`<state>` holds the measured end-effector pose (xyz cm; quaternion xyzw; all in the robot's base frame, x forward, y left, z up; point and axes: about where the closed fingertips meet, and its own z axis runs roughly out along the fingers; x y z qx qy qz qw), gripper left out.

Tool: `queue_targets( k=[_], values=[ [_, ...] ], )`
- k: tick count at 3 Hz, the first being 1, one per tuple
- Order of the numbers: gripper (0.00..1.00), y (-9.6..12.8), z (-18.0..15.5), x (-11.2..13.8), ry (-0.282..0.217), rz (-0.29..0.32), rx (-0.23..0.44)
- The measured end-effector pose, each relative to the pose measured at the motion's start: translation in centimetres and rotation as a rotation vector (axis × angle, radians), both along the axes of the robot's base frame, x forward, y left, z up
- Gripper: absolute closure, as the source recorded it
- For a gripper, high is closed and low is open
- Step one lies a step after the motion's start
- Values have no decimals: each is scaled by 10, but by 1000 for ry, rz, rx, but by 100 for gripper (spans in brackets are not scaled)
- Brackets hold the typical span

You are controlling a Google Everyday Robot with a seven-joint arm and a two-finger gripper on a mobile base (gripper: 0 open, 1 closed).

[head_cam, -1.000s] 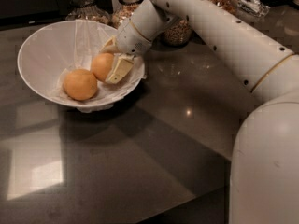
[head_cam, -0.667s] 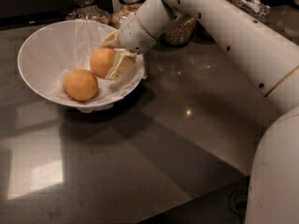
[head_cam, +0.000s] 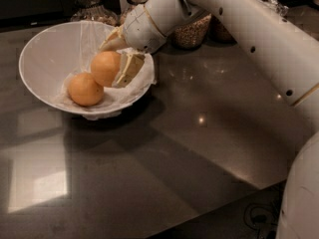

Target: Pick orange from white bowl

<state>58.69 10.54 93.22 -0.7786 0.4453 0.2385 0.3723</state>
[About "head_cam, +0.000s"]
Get clear plastic bag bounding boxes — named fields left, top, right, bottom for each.
left=260, top=0, right=289, bottom=17

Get glass jar brown grains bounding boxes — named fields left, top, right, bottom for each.
left=208, top=16, right=235, bottom=43

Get white bowl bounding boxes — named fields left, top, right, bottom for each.
left=18, top=20, right=156, bottom=117

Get orange fruit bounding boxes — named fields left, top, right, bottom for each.
left=91, top=51, right=121, bottom=88
left=67, top=73, right=104, bottom=107

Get black cables on floor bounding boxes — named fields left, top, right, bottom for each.
left=243, top=196, right=287, bottom=239

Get white plastic liner sheet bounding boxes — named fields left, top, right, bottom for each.
left=53, top=22, right=156, bottom=120

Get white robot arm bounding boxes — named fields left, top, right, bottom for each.
left=101, top=0, right=319, bottom=239

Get glass jar pale grains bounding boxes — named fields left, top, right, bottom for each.
left=170, top=14, right=211, bottom=50

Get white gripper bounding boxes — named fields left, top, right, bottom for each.
left=99, top=5, right=166, bottom=88

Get dark cabinet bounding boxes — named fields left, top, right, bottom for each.
left=0, top=0, right=121, bottom=29

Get glass jar far left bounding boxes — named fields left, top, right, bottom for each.
left=71, top=0, right=118, bottom=26

